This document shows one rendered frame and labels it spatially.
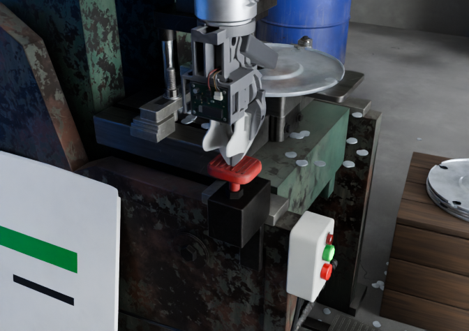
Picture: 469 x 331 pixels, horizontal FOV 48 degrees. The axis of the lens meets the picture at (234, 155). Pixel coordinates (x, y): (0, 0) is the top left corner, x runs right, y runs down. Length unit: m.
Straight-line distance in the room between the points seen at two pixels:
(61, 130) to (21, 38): 0.19
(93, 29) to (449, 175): 1.02
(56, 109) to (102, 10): 0.22
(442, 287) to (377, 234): 0.47
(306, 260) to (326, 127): 0.37
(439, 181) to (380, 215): 0.53
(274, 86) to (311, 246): 0.31
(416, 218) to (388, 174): 0.88
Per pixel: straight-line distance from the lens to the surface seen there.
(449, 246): 1.44
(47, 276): 1.27
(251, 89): 0.68
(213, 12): 0.62
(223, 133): 0.73
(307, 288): 0.90
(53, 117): 1.09
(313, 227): 0.86
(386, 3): 4.42
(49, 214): 1.19
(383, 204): 2.09
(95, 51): 1.08
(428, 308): 1.57
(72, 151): 1.12
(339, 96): 0.94
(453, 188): 1.52
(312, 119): 1.17
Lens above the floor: 1.14
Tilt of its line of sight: 29 degrees down
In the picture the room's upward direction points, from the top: straight up
